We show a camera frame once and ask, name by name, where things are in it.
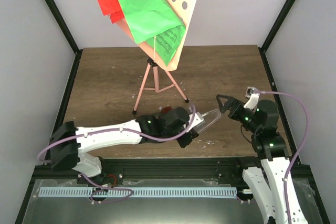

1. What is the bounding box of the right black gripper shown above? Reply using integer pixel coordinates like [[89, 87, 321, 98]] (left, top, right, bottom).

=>
[[216, 94, 260, 134]]

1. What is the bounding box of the clear plastic metronome cover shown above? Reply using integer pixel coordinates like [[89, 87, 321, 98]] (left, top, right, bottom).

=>
[[191, 109, 221, 134]]

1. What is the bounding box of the reddish-brown wooden metronome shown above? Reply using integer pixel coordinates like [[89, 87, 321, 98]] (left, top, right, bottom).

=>
[[158, 106, 172, 116]]

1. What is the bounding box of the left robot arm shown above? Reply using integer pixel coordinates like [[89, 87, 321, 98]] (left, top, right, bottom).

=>
[[49, 107, 204, 184]]

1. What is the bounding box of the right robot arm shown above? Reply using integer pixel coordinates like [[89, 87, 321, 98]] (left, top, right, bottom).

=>
[[216, 88, 308, 223]]

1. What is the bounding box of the green sheet music paper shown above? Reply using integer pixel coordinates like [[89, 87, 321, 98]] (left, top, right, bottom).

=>
[[118, 0, 186, 66]]

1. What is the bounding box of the pink music stand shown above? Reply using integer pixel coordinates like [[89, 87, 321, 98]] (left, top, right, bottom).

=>
[[115, 0, 201, 115]]

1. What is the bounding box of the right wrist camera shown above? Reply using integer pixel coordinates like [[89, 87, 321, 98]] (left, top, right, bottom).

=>
[[244, 87, 260, 110]]

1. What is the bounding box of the white slotted cable duct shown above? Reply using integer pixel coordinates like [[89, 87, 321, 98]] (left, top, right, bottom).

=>
[[38, 187, 237, 198]]

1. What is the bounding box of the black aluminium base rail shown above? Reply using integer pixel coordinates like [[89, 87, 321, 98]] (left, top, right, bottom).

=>
[[31, 157, 310, 185]]

